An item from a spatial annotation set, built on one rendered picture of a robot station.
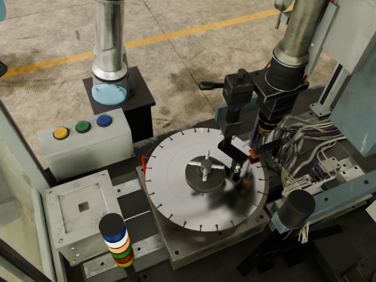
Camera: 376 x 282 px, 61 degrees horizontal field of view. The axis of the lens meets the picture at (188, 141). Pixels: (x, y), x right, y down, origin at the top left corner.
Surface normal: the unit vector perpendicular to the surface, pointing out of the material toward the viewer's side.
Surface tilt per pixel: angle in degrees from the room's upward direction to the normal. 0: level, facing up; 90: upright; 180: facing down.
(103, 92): 97
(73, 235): 0
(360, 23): 90
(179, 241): 0
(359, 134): 90
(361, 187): 0
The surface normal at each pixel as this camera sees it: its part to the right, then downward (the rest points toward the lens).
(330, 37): -0.92, 0.30
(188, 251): 0.03, -0.60
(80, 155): 0.40, 0.74
